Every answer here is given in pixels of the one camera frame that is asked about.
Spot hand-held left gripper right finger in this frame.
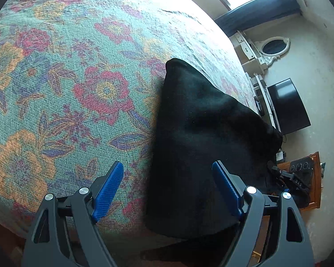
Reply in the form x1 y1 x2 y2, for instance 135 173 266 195
212 160 315 267

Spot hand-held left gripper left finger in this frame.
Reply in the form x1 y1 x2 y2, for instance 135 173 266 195
22 161 124 267

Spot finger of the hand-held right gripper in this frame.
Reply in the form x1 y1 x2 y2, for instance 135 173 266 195
268 160 285 178

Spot black studded pants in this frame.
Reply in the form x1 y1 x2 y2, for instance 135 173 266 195
143 58 283 240

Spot black panel with round dials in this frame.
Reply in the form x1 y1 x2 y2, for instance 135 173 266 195
289 160 314 179

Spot wooden cabinet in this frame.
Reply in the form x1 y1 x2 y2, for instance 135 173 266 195
278 152 323 210

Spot black flat television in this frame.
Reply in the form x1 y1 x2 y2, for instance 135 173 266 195
267 78 312 135

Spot white television stand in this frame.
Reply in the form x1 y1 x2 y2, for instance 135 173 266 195
249 72 281 134

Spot floral bed blanket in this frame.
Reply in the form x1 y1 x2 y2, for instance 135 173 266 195
0 0 259 240

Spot cream dressing table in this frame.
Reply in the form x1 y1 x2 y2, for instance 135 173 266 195
230 30 268 75

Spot white oval vanity mirror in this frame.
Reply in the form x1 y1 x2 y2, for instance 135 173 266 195
255 36 291 67

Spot dark blue curtain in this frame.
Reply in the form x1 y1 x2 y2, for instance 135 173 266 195
214 0 301 38

